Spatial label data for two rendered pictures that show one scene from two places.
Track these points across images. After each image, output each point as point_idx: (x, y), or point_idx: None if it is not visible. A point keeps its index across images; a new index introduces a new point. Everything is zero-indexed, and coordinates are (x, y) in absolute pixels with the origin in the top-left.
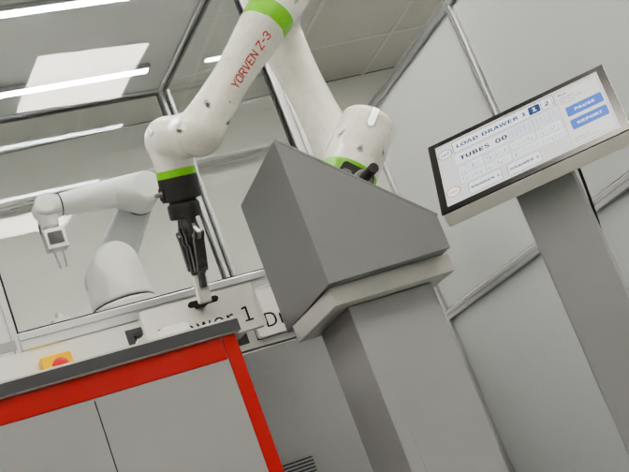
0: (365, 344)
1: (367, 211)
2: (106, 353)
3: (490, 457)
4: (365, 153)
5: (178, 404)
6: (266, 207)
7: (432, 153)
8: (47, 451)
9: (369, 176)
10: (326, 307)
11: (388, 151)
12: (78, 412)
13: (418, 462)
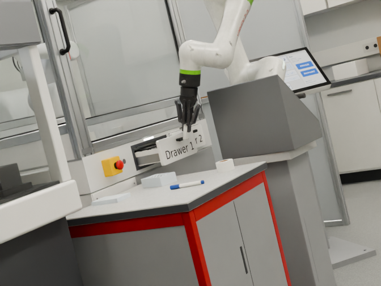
0: (291, 177)
1: (302, 116)
2: (236, 177)
3: (321, 231)
4: None
5: (253, 204)
6: (241, 101)
7: None
8: (223, 227)
9: (299, 98)
10: (279, 158)
11: None
12: (229, 206)
13: (306, 232)
